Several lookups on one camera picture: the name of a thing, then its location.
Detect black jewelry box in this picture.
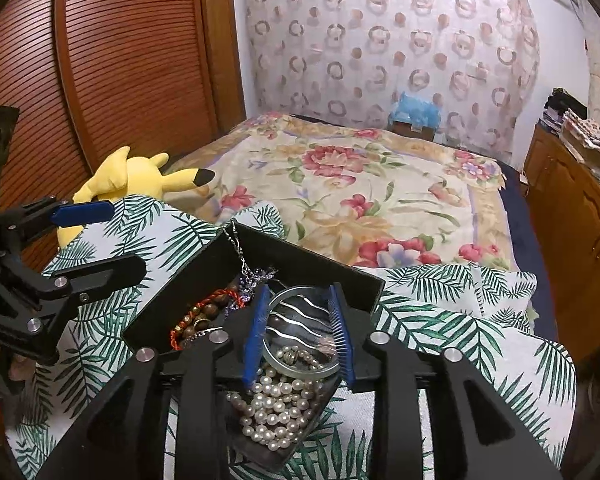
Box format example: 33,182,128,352
121,221,387,474

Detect silver purple crystal necklace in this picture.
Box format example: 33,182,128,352
222,219,278,306

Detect white pearl necklace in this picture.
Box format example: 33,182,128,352
225,343,332,453

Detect red cord bracelet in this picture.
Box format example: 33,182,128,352
168,284,246,354

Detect person's left hand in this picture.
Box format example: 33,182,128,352
0,347,36,382

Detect yellow Pikachu plush toy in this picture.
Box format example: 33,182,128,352
56,145,217,252

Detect palm leaf print cloth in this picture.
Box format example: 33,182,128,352
4,194,579,480

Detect brown louvered wardrobe door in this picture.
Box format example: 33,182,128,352
0,0,247,271

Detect floral bed cover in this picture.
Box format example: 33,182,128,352
166,113,517,271

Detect blue plush toy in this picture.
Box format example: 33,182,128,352
388,92,441,131

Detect wooden sideboard cabinet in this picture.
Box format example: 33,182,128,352
524,126,600,362

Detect circle patterned curtain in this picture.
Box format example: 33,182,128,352
245,0,540,162

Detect stack of folded clothes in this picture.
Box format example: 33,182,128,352
539,88,600,170

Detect beige side curtain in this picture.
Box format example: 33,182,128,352
581,0,600,125

